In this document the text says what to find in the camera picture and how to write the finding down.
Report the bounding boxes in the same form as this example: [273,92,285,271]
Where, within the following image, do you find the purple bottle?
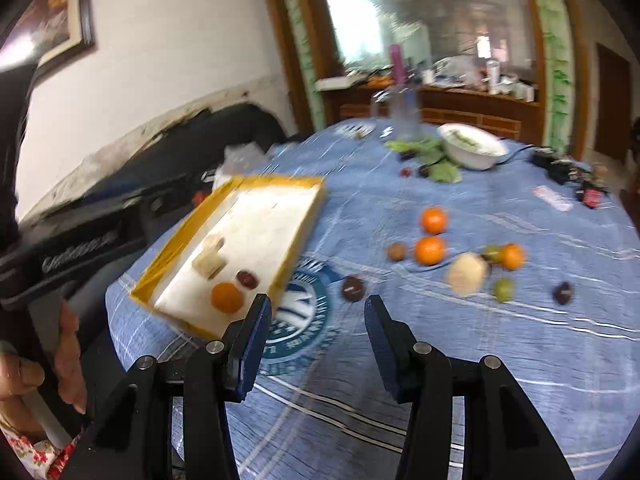
[389,43,408,84]

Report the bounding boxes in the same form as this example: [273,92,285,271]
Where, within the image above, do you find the small snack packet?
[334,122,377,140]

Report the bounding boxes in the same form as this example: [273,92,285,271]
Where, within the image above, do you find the crumpled white plastic bag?
[212,144,273,188]

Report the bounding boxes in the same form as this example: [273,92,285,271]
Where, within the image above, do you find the tangerine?
[210,282,245,315]
[414,236,447,267]
[419,207,449,235]
[500,243,527,271]

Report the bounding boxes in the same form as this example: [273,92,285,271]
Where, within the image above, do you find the person's left forearm floral sleeve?
[0,422,83,480]

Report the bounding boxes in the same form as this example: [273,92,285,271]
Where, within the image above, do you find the black sofa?
[15,104,298,261]

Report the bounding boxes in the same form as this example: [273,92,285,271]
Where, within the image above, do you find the framed wall picture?
[10,0,96,78]

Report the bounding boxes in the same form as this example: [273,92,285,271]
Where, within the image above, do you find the brown wooden door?
[595,42,632,163]

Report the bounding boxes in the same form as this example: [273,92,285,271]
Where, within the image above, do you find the person's left hand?
[0,301,90,436]

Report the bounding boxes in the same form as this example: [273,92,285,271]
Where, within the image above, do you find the red and white card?
[532,186,574,212]

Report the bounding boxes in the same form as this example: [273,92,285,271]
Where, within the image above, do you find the green leaves in bowl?
[447,129,493,150]

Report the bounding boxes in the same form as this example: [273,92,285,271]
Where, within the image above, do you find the white bowl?
[437,123,510,170]

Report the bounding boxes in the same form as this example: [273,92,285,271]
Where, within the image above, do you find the wooden cabinet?
[315,77,543,141]

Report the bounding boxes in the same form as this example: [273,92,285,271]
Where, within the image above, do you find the green leaves on table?
[385,136,462,184]

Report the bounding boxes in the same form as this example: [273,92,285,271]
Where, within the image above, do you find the clear plastic pitcher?
[371,85,423,142]

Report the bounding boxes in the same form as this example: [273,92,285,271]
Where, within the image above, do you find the black camera device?
[530,149,576,185]

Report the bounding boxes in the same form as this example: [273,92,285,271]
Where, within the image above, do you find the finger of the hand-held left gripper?
[135,180,211,223]

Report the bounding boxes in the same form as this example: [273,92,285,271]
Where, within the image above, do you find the cream white fruit piece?
[192,233,228,279]

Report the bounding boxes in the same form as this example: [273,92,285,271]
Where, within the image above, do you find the blue striped tablecloth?
[105,119,640,480]

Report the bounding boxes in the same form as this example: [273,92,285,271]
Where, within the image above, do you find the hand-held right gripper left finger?
[47,294,273,480]

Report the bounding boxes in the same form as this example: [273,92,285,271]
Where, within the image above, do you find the dark can with red label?
[575,180,610,208]

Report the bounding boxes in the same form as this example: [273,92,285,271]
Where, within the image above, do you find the yellow tray with white inside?
[131,175,327,341]

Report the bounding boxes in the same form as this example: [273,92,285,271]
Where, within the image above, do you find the black cable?
[495,144,541,167]

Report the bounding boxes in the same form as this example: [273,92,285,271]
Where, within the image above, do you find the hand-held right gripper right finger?
[364,294,576,480]

